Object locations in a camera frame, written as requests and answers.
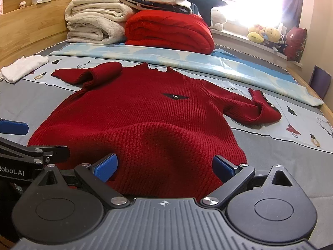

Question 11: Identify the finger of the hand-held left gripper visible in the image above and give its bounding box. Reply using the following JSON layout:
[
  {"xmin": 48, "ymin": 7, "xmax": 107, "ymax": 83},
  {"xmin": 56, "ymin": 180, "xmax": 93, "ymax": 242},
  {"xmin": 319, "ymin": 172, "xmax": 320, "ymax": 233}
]
[
  {"xmin": 0, "ymin": 137, "xmax": 71, "ymax": 171},
  {"xmin": 0, "ymin": 119, "xmax": 29, "ymax": 136}
]

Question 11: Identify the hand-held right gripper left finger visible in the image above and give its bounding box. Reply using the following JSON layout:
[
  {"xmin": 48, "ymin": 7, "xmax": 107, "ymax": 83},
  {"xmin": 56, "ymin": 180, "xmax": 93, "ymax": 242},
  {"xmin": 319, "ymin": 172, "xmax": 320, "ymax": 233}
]
[{"xmin": 36, "ymin": 153, "xmax": 131, "ymax": 209}]

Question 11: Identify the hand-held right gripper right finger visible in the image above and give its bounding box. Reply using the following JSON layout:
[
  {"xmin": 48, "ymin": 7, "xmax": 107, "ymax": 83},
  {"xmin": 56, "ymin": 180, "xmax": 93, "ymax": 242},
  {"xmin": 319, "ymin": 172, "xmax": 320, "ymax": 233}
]
[{"xmin": 200, "ymin": 155, "xmax": 296, "ymax": 210}]

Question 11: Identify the red knit sweater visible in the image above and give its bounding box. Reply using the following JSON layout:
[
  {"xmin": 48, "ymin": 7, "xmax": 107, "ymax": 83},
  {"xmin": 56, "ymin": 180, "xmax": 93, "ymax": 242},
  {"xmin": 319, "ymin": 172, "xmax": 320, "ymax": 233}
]
[{"xmin": 27, "ymin": 62, "xmax": 282, "ymax": 201}]

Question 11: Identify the white folded cloth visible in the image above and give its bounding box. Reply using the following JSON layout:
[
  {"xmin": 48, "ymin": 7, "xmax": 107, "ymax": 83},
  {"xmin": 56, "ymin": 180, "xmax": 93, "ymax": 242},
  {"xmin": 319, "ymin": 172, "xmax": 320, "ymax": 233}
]
[{"xmin": 1, "ymin": 55, "xmax": 50, "ymax": 84}]

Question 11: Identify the wooden headboard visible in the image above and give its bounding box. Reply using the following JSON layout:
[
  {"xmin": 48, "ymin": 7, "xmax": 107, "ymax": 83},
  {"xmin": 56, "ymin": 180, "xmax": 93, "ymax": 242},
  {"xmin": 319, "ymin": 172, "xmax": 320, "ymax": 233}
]
[{"xmin": 0, "ymin": 0, "xmax": 91, "ymax": 69}]

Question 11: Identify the light blue folded sheet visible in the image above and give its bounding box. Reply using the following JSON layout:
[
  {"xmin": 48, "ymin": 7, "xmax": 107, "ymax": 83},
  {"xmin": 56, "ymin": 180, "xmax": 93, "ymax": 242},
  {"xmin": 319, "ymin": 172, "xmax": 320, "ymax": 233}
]
[{"xmin": 49, "ymin": 43, "xmax": 324, "ymax": 107}]

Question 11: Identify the purple box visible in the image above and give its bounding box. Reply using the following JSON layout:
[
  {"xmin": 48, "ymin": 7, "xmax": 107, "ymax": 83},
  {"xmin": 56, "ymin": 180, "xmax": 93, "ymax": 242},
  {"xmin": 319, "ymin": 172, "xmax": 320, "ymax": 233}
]
[{"xmin": 309, "ymin": 65, "xmax": 332, "ymax": 99}]

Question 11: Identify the windowsill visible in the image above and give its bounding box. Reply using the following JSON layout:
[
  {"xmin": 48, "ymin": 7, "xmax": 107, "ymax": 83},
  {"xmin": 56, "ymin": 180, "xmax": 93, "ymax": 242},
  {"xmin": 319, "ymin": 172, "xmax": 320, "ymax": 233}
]
[{"xmin": 211, "ymin": 29, "xmax": 303, "ymax": 69}]

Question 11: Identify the cream folded blanket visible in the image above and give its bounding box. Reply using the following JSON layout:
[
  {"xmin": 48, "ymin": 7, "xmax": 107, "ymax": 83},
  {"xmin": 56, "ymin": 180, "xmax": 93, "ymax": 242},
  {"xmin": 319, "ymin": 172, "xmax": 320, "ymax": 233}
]
[{"xmin": 65, "ymin": 0, "xmax": 134, "ymax": 45}]

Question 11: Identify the striped plush toy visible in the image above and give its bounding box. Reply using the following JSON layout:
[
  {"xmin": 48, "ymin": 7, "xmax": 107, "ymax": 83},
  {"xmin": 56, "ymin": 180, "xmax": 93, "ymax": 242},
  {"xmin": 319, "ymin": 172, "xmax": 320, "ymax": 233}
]
[{"xmin": 276, "ymin": 35, "xmax": 289, "ymax": 54}]

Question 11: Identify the yellow plush toy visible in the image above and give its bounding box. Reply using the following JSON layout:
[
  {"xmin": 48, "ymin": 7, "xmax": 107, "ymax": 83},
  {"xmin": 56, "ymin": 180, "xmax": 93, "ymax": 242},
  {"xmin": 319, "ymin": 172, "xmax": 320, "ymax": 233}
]
[{"xmin": 247, "ymin": 24, "xmax": 268, "ymax": 44}]

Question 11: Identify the yellow bear plush blue scarf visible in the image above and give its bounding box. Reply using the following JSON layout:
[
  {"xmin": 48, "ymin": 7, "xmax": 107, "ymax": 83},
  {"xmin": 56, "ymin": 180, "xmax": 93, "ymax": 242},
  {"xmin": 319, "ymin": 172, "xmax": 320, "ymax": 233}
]
[{"xmin": 263, "ymin": 26, "xmax": 283, "ymax": 49}]

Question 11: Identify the dark red plush cushion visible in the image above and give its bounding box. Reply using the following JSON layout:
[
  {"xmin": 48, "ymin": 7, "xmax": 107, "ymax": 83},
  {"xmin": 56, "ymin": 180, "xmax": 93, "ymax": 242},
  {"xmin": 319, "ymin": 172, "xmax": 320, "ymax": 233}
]
[{"xmin": 283, "ymin": 26, "xmax": 307, "ymax": 61}]

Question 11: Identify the red folded blanket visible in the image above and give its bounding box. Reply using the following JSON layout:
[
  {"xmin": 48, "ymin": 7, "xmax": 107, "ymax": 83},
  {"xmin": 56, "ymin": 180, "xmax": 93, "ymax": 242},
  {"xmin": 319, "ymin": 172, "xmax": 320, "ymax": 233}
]
[{"xmin": 124, "ymin": 10, "xmax": 215, "ymax": 55}]

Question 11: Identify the white plush toy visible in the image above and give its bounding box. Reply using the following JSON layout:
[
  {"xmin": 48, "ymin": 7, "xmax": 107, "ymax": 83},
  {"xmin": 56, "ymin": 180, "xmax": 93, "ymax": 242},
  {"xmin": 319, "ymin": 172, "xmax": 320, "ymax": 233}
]
[{"xmin": 209, "ymin": 7, "xmax": 228, "ymax": 31}]

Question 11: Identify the purple curtain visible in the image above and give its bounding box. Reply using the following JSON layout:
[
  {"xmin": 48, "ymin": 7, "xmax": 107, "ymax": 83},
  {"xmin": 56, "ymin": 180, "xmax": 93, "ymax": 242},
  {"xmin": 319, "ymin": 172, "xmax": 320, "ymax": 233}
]
[{"xmin": 282, "ymin": 0, "xmax": 305, "ymax": 29}]

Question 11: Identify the wooden bed frame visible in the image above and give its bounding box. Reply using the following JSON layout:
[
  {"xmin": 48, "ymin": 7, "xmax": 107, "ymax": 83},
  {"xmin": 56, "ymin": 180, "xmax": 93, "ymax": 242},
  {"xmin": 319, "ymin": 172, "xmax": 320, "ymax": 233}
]
[{"xmin": 286, "ymin": 68, "xmax": 333, "ymax": 125}]

